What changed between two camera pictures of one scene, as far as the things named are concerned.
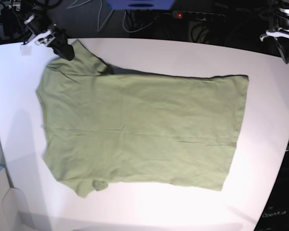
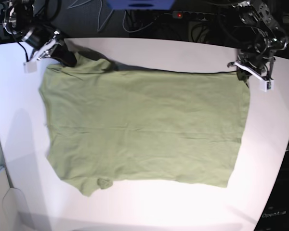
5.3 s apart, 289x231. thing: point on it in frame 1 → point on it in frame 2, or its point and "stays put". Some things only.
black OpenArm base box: [281, 212] stays put
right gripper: [287, 42] → [257, 60]
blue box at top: [141, 4] stays put
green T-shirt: [100, 126] stays put
